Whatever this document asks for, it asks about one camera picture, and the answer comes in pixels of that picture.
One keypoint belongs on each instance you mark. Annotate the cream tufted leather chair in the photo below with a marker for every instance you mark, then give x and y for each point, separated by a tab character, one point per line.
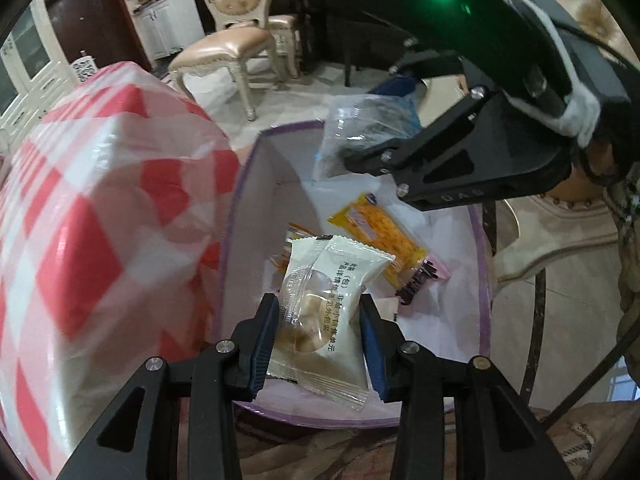
235	45
287	25

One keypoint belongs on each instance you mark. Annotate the white glass-front wall cabinets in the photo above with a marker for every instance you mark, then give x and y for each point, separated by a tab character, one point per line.
25	75

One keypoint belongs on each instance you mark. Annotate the black glossy table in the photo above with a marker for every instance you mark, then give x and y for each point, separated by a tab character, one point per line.
340	35

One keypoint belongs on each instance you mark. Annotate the white patterned bin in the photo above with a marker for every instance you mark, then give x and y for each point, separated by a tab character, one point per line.
85	71

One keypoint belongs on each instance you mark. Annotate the cream pastry packet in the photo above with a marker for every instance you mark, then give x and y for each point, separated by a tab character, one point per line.
320	310

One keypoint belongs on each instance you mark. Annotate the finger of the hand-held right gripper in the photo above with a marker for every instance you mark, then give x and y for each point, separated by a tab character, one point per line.
510	150
435	62

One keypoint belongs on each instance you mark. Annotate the long yellow cake packet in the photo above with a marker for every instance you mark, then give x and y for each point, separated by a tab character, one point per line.
380	235

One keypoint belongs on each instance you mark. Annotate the white basket purple rim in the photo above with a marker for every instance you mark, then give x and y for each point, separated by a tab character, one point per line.
450	320

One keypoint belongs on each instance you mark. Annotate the white side cabinet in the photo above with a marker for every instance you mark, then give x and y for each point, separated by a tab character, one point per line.
160	30

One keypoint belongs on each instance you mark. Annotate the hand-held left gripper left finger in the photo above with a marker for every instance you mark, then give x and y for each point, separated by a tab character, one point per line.
262	350

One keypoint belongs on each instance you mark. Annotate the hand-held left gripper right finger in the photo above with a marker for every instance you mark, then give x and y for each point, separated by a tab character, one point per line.
372	355

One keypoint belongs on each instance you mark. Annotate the orange white snack packet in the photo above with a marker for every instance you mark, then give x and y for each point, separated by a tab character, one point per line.
292	230

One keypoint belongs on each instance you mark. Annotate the pink black chocolate packet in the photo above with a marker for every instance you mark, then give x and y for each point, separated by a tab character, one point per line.
425	275

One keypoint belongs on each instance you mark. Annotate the blue clear packet dark contents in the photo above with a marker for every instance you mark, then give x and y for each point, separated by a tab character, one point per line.
360	125

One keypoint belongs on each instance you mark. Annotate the dark brown door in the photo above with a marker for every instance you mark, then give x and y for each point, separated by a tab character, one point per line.
95	20

